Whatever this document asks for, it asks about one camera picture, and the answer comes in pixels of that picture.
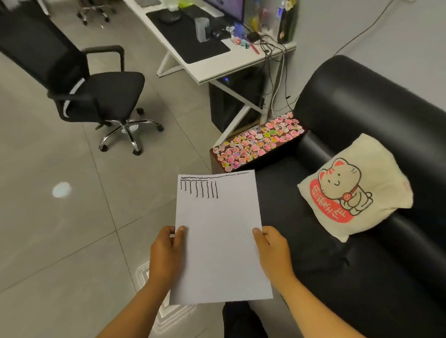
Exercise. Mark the black leather sofa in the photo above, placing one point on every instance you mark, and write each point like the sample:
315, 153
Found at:
374, 204

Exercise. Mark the dark glass bottle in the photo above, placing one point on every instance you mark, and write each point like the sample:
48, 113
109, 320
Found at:
288, 14

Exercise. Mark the computer monitor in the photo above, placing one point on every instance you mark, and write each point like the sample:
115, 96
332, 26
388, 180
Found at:
225, 1

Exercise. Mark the person's right thumb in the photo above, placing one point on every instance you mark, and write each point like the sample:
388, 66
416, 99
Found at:
259, 239

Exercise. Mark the person's right hand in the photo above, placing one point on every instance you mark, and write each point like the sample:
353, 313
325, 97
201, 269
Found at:
274, 255

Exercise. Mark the grey translucent cup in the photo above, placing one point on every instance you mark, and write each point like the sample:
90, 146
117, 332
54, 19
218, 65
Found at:
202, 29

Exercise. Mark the red pen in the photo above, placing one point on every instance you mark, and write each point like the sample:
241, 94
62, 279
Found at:
254, 48

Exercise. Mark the black mesh office chair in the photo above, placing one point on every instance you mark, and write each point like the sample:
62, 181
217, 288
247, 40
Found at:
92, 88

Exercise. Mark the person's left forearm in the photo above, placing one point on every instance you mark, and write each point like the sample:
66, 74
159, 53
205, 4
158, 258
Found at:
123, 321

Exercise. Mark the black desk mat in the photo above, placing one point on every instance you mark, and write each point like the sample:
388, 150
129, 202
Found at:
190, 38

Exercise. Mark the person's dark trousers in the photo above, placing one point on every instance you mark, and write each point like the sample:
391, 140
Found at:
240, 328

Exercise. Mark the white desk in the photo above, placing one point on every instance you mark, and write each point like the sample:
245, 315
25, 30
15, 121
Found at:
202, 60

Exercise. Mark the black keyboard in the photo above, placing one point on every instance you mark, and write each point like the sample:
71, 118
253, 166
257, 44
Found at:
200, 12

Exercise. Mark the white paper sheet with scribbles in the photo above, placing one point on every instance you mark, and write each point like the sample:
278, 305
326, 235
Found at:
219, 234

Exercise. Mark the person's left hand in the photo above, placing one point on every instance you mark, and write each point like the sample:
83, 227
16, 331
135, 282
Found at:
164, 256

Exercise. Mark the person's left thumb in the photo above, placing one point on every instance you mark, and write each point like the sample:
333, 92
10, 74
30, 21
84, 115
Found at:
180, 237

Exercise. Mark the cream cushion with cat print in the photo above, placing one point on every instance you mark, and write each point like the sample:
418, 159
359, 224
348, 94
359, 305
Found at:
358, 186

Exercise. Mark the person's right forearm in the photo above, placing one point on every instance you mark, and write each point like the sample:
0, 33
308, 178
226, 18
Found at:
320, 315

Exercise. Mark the black computer tower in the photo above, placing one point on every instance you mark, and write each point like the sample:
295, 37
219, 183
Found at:
234, 99

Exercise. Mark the chrome chair base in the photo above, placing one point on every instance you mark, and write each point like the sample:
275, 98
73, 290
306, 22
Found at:
93, 11

